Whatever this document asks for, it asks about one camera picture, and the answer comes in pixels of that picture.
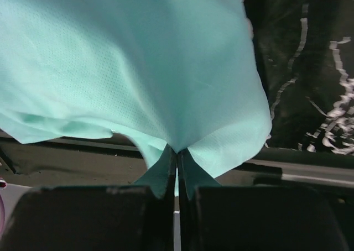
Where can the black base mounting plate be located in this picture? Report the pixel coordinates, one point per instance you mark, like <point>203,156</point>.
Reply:
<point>327,162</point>

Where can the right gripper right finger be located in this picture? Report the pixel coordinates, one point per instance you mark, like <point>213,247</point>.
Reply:
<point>267,214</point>

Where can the black marble pattern mat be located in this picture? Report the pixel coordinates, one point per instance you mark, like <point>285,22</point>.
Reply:
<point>304,53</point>

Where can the teal t shirt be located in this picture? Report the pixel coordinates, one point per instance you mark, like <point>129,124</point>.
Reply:
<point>180,73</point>

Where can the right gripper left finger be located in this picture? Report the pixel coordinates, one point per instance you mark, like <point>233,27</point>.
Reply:
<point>138,216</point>

